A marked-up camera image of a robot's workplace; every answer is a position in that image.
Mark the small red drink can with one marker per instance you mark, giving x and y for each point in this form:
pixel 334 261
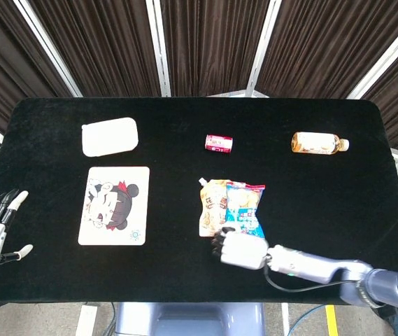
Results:
pixel 219 143

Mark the amber tea bottle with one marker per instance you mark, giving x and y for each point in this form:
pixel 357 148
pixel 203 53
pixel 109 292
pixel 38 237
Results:
pixel 315 143

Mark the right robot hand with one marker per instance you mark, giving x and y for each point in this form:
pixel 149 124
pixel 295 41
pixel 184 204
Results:
pixel 244 250

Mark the white floor strip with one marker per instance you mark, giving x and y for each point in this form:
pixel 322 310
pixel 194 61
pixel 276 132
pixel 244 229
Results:
pixel 86 320

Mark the cartoon printed placemat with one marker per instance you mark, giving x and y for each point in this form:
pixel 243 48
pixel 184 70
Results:
pixel 141 203

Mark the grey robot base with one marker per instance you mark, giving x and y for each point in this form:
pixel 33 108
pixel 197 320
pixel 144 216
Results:
pixel 191 320

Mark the yellow floor tape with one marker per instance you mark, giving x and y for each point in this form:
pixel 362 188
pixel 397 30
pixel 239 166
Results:
pixel 331 320

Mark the beige peanut butter pouch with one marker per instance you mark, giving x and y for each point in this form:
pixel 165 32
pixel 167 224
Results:
pixel 211 210

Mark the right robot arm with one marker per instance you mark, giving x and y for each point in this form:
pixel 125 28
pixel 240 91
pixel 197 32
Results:
pixel 324 267

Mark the black velvet tablecloth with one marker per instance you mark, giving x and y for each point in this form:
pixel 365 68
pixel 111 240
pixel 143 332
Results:
pixel 170 273

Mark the blue snack bag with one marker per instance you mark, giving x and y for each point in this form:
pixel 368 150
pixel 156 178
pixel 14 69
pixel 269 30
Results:
pixel 244 210

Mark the white lidded food container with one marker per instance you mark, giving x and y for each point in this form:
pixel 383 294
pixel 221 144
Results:
pixel 109 136

